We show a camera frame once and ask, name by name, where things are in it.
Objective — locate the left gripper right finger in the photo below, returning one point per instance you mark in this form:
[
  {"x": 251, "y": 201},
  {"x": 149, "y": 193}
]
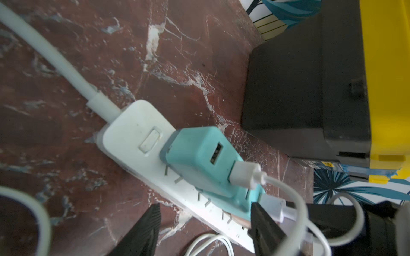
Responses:
[{"x": 265, "y": 233}]

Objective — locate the yellow black toolbox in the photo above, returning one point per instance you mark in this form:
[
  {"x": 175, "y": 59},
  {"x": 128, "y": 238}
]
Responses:
[{"x": 333, "y": 90}]

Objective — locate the white power strip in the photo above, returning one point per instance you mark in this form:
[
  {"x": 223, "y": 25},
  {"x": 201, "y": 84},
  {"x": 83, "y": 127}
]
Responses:
[{"x": 133, "y": 138}]

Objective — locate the teal charger plug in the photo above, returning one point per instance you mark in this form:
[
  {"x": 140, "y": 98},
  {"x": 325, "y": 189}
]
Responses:
[{"x": 205, "y": 158}]

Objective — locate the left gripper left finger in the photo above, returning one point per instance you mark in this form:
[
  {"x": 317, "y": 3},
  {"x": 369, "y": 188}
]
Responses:
[{"x": 142, "y": 238}]

